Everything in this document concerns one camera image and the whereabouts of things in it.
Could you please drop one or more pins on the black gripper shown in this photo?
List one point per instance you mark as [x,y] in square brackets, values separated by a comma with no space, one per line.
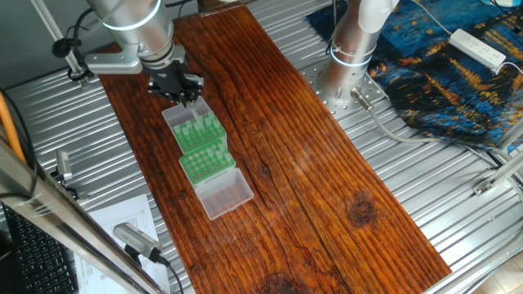
[171,75]

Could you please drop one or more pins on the clear box with green rack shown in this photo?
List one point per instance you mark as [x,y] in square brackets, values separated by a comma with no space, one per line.
[224,196]
[200,139]

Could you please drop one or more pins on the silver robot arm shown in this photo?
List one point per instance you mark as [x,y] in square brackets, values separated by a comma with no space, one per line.
[135,24]

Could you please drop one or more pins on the printed white paper sheet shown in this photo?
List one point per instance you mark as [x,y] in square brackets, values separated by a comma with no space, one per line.
[122,212]

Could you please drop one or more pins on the brown wooden board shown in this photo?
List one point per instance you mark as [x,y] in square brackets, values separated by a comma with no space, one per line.
[327,163]

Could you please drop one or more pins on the orange tube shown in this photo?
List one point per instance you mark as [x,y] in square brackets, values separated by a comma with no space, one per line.
[11,126]

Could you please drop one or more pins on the black keyboard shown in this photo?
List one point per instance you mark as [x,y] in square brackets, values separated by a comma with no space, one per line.
[37,261]

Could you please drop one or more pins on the blue starry painted cloth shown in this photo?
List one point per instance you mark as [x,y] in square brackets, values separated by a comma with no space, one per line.
[429,81]

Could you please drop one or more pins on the white power strip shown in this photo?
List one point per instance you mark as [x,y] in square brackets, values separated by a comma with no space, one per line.
[476,50]

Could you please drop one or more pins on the pale blue plastic object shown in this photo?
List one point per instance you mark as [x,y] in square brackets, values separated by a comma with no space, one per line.
[502,2]

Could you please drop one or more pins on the aluminium profile bar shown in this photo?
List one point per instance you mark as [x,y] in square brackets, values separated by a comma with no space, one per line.
[512,136]

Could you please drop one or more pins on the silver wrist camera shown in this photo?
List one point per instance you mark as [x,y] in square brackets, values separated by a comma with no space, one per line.
[114,63]

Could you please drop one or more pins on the silver camera on stand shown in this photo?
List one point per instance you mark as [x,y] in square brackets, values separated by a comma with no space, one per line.
[64,165]

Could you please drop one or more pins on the aluminium post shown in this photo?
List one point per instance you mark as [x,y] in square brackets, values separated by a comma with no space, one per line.
[49,24]

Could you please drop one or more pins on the small metal bracket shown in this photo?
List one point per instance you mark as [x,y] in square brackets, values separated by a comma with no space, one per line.
[81,195]

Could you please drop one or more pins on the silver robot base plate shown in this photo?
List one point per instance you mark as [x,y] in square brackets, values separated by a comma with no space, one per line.
[343,109]

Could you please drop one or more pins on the aluminium frame beam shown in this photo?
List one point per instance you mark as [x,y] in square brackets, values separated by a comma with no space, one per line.
[61,220]

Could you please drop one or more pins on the aluminium profile with bracket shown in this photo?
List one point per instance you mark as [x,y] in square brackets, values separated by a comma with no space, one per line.
[502,173]

